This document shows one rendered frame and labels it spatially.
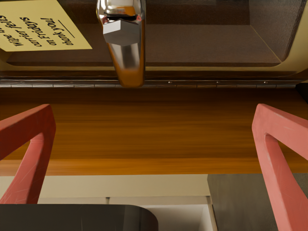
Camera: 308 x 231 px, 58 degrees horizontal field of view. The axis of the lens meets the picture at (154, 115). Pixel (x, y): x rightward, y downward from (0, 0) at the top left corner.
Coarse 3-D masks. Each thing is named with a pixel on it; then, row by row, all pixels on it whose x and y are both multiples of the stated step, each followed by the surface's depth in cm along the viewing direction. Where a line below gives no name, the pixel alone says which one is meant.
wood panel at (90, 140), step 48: (0, 96) 43; (48, 96) 43; (96, 96) 43; (144, 96) 44; (192, 96) 44; (240, 96) 44; (288, 96) 44; (96, 144) 35; (144, 144) 35; (192, 144) 35; (240, 144) 35
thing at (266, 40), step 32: (0, 0) 16; (64, 0) 16; (160, 0) 16; (192, 0) 16; (224, 0) 16; (256, 0) 17; (288, 0) 17; (96, 32) 21; (160, 32) 21; (192, 32) 21; (224, 32) 21; (256, 32) 21; (288, 32) 21; (0, 64) 28; (32, 64) 28; (64, 64) 28; (96, 64) 28; (160, 64) 28; (192, 64) 28; (224, 64) 28; (256, 64) 28; (288, 64) 28
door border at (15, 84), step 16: (0, 80) 33; (16, 80) 33; (32, 80) 33; (48, 80) 33; (64, 80) 33; (80, 80) 34; (96, 80) 34; (112, 80) 34; (160, 80) 34; (176, 80) 34; (192, 80) 34; (208, 80) 34; (224, 80) 34; (240, 80) 34; (256, 80) 34; (272, 80) 34; (288, 80) 34
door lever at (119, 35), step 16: (96, 0) 9; (112, 0) 8; (128, 0) 8; (144, 0) 9; (112, 16) 8; (128, 16) 8; (144, 16) 9; (112, 32) 9; (128, 32) 9; (144, 32) 10; (112, 48) 11; (128, 48) 11; (144, 48) 11; (128, 64) 12; (144, 64) 13; (128, 80) 15; (144, 80) 16
